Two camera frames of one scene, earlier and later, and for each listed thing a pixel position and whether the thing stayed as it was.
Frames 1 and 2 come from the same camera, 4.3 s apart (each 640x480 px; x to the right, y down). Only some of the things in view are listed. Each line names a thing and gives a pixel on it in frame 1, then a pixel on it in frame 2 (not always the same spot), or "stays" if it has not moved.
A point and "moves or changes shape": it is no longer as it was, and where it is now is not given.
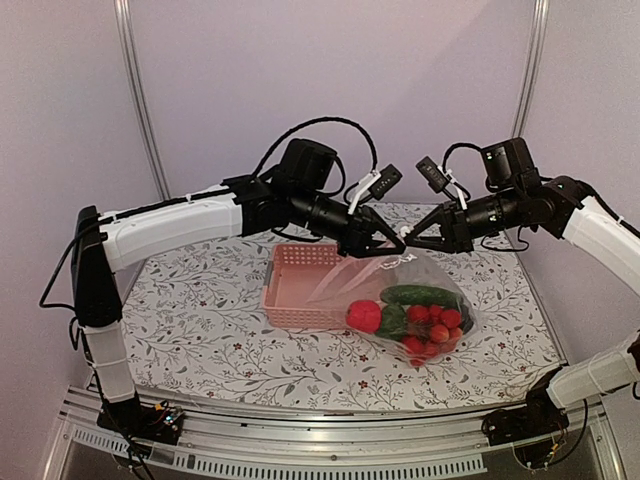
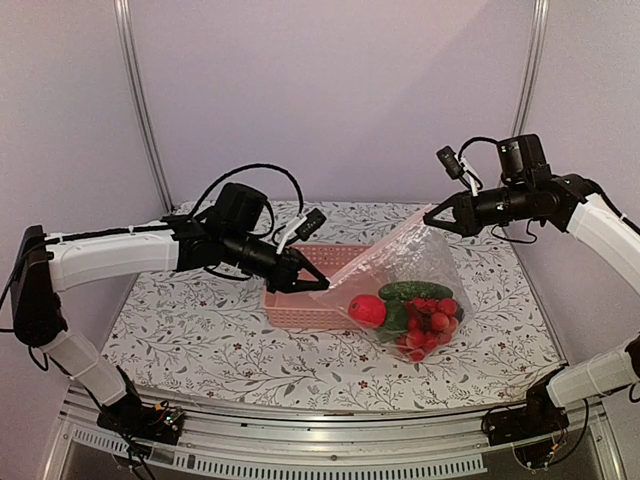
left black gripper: (360, 233) to (284, 276)
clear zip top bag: (405, 298) moves or changes shape
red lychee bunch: (431, 331) moves or changes shape
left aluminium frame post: (135, 99) stays
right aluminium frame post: (539, 33) stays
